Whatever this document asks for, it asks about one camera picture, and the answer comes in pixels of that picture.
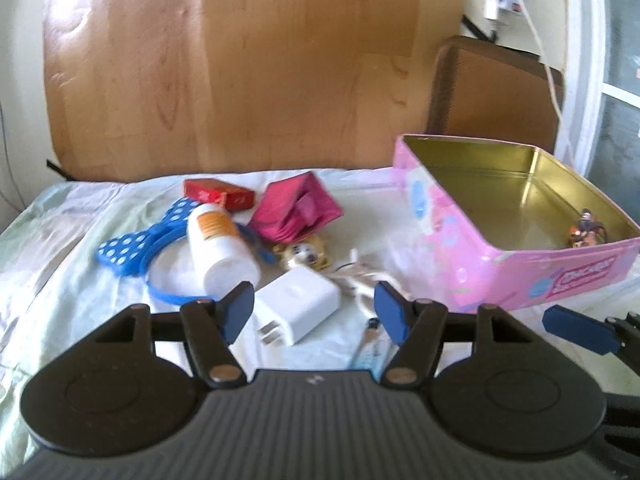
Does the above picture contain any small blue tube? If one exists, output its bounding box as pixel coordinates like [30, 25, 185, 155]
[347, 318, 395, 380]

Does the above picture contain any white pill bottle orange label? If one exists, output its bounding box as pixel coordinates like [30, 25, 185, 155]
[186, 204, 262, 299]

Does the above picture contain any white charging cable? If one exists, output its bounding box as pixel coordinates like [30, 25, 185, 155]
[326, 247, 409, 311]

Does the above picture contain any white usb charger adapter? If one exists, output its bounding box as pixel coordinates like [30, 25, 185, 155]
[254, 266, 341, 347]

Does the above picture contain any blue polka dot bow headband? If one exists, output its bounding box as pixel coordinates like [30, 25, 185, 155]
[96, 197, 276, 306]

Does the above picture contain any gold bear keychain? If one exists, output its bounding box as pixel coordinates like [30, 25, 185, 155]
[272, 234, 331, 271]

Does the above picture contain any red cardboard box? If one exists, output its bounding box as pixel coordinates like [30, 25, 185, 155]
[183, 178, 255, 212]

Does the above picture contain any magenta fabric wallet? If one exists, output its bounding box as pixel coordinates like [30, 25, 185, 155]
[248, 171, 344, 244]

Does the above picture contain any small cartoon figurine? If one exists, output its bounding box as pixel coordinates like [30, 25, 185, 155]
[568, 208, 608, 248]

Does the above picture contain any pink biscuit tin box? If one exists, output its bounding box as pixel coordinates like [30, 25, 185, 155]
[393, 134, 639, 312]

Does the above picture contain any brown woven chair back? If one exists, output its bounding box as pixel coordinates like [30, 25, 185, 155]
[425, 36, 559, 153]

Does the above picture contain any white window frame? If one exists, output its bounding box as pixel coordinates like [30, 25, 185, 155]
[555, 0, 639, 176]

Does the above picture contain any white hanging power cord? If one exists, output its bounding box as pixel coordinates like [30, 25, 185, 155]
[505, 0, 576, 166]

